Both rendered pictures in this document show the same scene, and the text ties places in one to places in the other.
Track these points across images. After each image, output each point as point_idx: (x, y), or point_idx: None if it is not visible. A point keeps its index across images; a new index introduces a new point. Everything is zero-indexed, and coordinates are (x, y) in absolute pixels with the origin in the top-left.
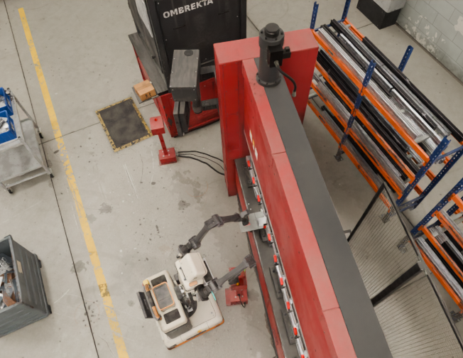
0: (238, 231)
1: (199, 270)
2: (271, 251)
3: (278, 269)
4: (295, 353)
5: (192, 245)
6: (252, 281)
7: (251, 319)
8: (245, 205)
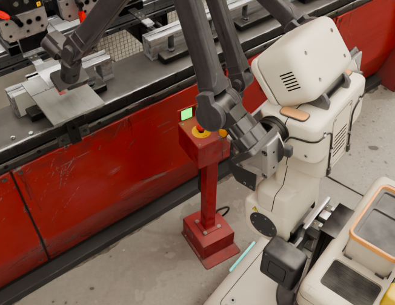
0: (47, 301)
1: (308, 22)
2: (124, 71)
3: (166, 32)
4: (296, 3)
5: (233, 103)
6: (165, 225)
7: (239, 201)
8: None
